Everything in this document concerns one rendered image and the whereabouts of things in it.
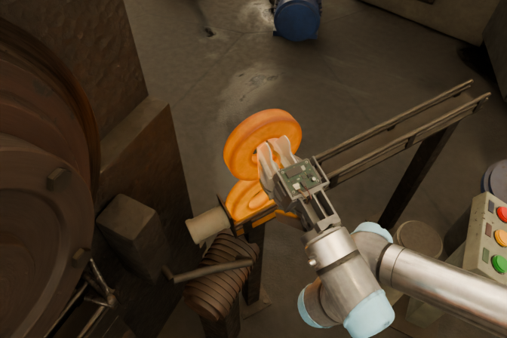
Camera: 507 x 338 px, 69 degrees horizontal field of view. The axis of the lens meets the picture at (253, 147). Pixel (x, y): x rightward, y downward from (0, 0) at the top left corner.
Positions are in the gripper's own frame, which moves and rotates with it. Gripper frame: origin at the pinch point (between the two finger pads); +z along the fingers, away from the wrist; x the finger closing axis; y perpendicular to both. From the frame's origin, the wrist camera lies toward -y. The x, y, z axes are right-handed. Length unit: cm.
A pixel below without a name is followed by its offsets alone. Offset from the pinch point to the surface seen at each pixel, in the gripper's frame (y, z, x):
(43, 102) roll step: 25.4, 3.0, 28.8
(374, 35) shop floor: -123, 90, -155
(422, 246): -34, -32, -37
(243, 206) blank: -19.8, -5.1, 4.6
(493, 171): -46, -24, -85
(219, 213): -22.0, -3.9, 9.9
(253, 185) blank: -14.5, -3.3, 1.7
